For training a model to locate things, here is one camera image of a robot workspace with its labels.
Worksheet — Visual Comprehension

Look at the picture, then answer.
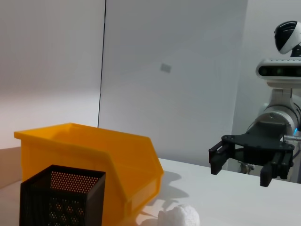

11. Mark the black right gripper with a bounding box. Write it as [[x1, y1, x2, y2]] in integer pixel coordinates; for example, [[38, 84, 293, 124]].
[[208, 121, 295, 188]]

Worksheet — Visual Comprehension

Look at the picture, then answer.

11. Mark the white paper ball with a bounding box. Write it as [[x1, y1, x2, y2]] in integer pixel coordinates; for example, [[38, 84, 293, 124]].
[[157, 204, 200, 226]]

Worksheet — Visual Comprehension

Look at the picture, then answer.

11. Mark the black mesh pen holder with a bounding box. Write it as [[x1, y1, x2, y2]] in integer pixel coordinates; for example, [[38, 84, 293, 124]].
[[19, 164, 106, 226]]

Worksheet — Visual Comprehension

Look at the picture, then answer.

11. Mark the white humanoid robot black face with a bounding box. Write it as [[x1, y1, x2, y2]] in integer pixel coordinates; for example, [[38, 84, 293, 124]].
[[237, 20, 301, 176]]

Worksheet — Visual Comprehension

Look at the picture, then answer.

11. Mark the yellow plastic storage bin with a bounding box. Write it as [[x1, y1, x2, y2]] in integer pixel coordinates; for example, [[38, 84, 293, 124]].
[[13, 122, 165, 218]]

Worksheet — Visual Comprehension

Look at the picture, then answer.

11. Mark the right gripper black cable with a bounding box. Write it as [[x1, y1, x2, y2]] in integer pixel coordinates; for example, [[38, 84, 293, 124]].
[[283, 133, 301, 163]]

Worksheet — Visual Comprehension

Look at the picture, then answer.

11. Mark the right wrist camera silver box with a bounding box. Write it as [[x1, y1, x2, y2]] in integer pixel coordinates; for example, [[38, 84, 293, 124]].
[[255, 57, 301, 87]]

